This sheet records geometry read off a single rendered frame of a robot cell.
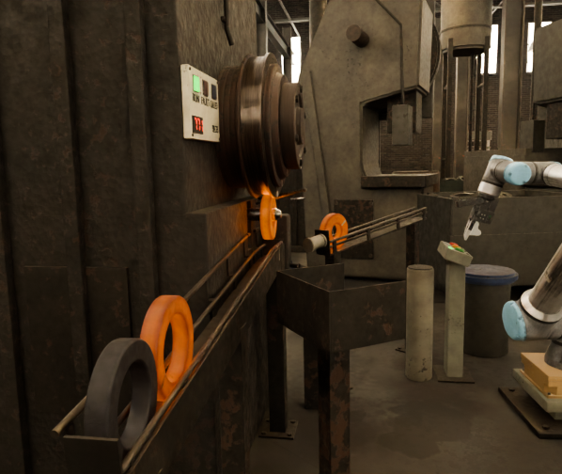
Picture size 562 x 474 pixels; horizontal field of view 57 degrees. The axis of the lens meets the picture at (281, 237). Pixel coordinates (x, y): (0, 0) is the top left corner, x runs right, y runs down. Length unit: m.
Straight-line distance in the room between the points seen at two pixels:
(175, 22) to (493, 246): 2.97
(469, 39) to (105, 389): 10.04
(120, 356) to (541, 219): 3.56
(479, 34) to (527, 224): 6.92
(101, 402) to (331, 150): 3.91
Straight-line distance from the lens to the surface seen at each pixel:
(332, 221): 2.20
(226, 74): 1.70
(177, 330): 1.02
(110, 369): 0.74
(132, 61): 1.39
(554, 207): 4.08
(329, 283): 1.42
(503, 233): 3.91
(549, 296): 2.05
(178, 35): 1.39
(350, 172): 4.43
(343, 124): 4.46
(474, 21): 10.56
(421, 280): 2.40
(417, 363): 2.51
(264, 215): 1.71
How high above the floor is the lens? 0.99
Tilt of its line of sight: 8 degrees down
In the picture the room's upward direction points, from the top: 1 degrees counter-clockwise
